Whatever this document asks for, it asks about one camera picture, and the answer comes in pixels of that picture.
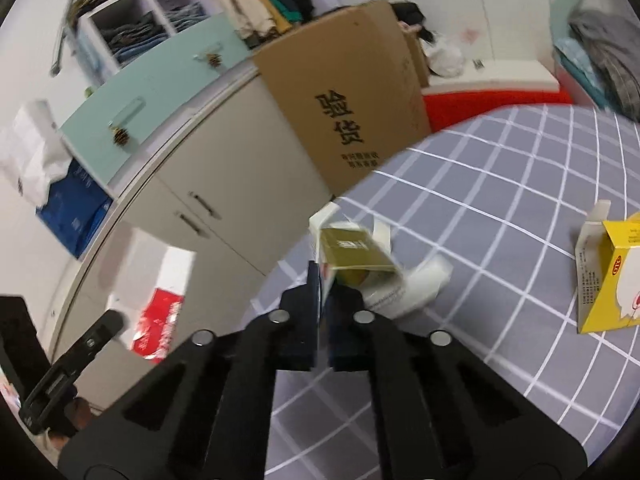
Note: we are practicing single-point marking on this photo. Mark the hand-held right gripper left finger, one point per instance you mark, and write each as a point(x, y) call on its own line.
point(300, 332)

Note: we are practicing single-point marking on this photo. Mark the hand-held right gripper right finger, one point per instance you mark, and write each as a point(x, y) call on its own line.
point(345, 335)

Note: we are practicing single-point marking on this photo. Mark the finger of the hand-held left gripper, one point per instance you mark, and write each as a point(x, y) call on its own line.
point(85, 350)
point(17, 340)

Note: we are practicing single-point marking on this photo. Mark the red and white packet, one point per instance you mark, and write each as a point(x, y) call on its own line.
point(160, 325)

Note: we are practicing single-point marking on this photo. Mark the gold cardboard box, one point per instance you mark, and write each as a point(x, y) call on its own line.
point(355, 250)

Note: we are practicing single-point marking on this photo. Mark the yellow cardboard box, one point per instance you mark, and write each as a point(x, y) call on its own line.
point(620, 235)

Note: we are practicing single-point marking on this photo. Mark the blue plastic package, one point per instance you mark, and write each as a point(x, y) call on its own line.
point(75, 210)

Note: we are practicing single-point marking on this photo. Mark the white cabinet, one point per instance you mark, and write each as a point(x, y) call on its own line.
point(240, 160)

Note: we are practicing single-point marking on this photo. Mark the grey grid bedsheet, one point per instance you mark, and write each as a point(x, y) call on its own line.
point(500, 200)

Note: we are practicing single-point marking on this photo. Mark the pine cone ornament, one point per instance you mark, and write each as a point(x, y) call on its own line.
point(214, 60)
point(122, 137)

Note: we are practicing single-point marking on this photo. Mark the mint green drawer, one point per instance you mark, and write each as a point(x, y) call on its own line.
point(150, 125)
point(200, 40)

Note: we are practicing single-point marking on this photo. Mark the red storage box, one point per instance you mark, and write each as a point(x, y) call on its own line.
point(490, 102)

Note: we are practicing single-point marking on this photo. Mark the tall cardboard box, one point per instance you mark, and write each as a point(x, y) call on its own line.
point(350, 60)

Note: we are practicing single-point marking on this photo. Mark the small white plastic bag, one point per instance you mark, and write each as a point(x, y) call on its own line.
point(447, 60)

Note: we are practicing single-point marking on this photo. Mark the mustard hanging garment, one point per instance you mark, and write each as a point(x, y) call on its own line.
point(280, 15)

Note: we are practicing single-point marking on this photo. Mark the folded jeans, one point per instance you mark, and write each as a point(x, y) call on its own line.
point(185, 16)
point(135, 35)

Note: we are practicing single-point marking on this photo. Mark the black cloth item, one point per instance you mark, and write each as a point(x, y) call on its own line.
point(412, 17)

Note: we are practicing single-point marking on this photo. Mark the pale pink butterfly sticker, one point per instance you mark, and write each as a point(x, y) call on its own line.
point(470, 35)

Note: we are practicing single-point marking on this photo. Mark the grey metal pole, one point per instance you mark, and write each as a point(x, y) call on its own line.
point(70, 15)

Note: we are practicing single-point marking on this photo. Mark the teal folded cloth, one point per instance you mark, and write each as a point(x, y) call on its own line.
point(575, 67)

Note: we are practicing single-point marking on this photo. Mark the pile of folded clothes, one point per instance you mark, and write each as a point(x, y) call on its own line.
point(610, 55)

